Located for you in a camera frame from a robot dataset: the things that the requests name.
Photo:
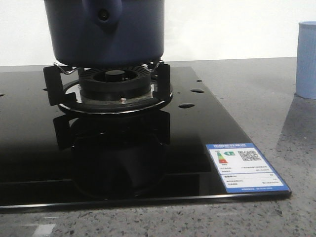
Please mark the dark blue cooking pot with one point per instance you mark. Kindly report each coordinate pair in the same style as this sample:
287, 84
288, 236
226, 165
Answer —
104, 33

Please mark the black metal pot support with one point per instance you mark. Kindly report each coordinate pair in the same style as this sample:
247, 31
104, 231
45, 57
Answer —
62, 84

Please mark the black glass gas stove top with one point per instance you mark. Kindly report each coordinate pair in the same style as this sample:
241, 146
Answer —
52, 160

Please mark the blue energy efficiency label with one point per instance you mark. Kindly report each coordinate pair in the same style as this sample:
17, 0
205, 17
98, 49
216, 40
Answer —
243, 169

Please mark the light blue ribbed cup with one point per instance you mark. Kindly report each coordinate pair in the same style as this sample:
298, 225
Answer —
306, 60

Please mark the black round gas burner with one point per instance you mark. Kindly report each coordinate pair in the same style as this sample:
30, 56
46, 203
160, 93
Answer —
113, 84

